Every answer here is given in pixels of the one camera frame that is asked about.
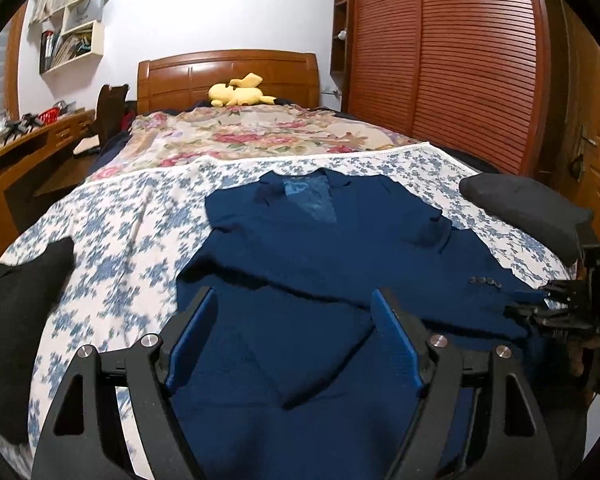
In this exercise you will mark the dark grey folded garment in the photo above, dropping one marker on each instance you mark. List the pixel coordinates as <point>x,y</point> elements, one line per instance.
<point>525,210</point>

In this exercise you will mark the blue floral bed sheet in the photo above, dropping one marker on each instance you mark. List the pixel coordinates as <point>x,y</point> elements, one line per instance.
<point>130,240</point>

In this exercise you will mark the navy blue suit jacket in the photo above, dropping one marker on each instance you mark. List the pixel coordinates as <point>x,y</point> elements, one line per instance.
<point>305,270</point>

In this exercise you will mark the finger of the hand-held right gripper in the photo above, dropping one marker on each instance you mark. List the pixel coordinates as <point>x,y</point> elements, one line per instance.
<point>555,316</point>
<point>567,292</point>

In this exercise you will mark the person's right hand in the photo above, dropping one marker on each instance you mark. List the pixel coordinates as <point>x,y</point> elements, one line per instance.
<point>579,356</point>

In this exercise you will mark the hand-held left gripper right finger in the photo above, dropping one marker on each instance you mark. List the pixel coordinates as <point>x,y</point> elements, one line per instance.
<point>395,345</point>

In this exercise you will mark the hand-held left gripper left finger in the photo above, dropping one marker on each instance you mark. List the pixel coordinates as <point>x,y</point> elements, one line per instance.
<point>192,340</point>

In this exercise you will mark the white wall shelf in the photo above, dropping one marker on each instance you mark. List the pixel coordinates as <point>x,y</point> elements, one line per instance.
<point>97,35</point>

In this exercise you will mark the red basket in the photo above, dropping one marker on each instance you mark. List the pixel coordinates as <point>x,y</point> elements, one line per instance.
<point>49,116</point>

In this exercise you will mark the stack of books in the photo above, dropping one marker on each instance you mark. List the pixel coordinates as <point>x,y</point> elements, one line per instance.
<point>72,50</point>

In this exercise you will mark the white round ornament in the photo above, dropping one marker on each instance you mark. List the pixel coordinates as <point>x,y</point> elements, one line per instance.
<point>342,35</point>

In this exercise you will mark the yellow plush toy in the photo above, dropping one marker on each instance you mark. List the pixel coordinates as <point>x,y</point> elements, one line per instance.
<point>235,94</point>

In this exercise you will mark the dark wooden chair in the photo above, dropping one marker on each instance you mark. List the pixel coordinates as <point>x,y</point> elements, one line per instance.
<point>107,110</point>

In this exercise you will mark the pink floral blanket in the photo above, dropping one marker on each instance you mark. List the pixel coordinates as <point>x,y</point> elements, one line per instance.
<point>255,135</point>

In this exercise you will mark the black binder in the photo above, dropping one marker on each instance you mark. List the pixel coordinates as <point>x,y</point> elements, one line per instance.
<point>45,52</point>

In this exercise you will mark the wooden window frame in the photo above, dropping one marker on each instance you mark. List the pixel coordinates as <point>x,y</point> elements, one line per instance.
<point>12,70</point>

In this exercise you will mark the wooden bed headboard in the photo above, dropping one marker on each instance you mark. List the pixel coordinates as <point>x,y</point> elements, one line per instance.
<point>180,80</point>

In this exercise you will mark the wooden slatted wardrobe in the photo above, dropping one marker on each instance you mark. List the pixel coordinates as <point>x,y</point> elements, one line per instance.
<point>455,60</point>

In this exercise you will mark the black tripod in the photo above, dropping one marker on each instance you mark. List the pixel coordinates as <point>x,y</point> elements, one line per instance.
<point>20,127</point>

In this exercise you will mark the black garment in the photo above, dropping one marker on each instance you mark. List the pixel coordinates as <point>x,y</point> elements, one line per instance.
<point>15,320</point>

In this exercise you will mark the wooden desk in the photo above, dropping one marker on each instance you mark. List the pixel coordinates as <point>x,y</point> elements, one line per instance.
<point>10,160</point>

